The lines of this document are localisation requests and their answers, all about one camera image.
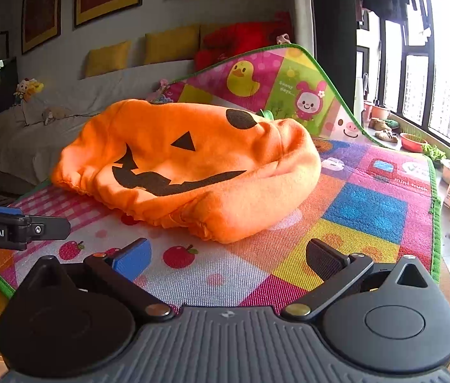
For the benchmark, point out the green leafy plant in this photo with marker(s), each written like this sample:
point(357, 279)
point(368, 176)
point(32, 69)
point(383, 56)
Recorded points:
point(434, 153)

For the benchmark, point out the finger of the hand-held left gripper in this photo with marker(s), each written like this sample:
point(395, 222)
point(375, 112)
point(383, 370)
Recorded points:
point(3, 210)
point(51, 229)

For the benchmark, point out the pink cloth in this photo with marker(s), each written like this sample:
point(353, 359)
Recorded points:
point(159, 91)
point(283, 38)

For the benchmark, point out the red plush blanket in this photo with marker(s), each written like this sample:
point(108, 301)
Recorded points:
point(240, 44)

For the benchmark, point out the yellow cushion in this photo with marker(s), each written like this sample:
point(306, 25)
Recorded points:
point(171, 44)
point(211, 31)
point(109, 59)

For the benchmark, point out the orange pumpkin costume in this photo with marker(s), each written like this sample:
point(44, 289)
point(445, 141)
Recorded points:
point(193, 159)

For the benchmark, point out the colourful cartoon play mat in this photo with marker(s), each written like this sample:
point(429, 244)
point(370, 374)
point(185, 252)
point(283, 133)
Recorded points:
point(368, 207)

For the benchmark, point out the red plastic basin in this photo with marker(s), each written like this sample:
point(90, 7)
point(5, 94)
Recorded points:
point(413, 143)

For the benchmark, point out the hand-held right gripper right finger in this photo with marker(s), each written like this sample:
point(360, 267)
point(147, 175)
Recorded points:
point(324, 260)

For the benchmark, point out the colourful plush toy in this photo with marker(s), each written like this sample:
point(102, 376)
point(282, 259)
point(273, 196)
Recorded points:
point(27, 89)

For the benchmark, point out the black framed window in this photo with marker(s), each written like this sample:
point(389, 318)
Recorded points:
point(436, 72)

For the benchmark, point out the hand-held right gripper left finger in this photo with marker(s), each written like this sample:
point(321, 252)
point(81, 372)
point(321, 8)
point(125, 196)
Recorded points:
point(131, 258)

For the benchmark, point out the beige plush toy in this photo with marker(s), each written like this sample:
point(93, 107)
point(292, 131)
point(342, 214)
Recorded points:
point(55, 115)

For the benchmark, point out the pink flower pot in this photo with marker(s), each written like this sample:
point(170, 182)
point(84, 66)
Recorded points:
point(380, 111)

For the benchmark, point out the beige shoe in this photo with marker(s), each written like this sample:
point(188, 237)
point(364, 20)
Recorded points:
point(386, 135)
point(378, 124)

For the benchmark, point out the grey covered sofa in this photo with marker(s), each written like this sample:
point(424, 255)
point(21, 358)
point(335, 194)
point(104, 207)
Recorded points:
point(29, 143)

